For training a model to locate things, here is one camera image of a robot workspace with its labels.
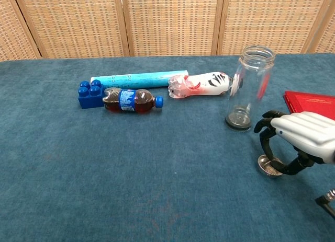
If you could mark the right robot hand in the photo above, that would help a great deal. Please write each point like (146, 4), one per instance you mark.
(306, 132)

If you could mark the small metal mesh strainer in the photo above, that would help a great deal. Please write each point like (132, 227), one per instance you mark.
(265, 166)

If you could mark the clear glass jar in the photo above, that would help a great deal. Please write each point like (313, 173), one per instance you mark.
(251, 95)

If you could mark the red certificate book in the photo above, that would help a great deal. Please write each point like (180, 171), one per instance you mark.
(308, 102)

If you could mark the white red plastic bottle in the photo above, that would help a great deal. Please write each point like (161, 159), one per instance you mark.
(204, 86)

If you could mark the light blue paper tube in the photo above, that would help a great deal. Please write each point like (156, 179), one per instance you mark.
(141, 78)

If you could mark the woven folding screen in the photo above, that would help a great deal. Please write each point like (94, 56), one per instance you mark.
(167, 22)

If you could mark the blue carpet table mat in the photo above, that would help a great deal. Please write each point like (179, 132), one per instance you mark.
(131, 174)

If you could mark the cola bottle blue label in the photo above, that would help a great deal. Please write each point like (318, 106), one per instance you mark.
(128, 101)

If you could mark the blue toy building brick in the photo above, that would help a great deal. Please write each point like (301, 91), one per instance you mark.
(87, 99)

